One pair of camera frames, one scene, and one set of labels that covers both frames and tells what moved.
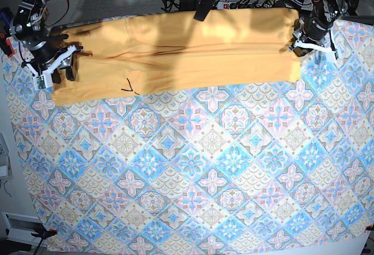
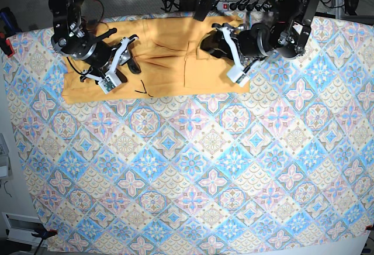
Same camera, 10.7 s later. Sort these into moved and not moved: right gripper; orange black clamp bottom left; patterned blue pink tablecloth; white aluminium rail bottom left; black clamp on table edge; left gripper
Moved: right gripper; left gripper
Not moved: black clamp on table edge; patterned blue pink tablecloth; white aluminium rail bottom left; orange black clamp bottom left
